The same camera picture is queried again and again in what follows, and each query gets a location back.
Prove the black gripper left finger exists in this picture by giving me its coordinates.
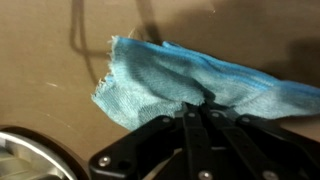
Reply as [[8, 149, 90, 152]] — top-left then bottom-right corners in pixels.
[[88, 103, 211, 180]]

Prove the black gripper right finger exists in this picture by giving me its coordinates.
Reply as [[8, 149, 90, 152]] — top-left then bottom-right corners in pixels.
[[199, 105, 320, 180]]

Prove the blue microfiber towel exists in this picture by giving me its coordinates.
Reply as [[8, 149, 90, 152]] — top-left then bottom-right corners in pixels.
[[91, 34, 320, 132]]

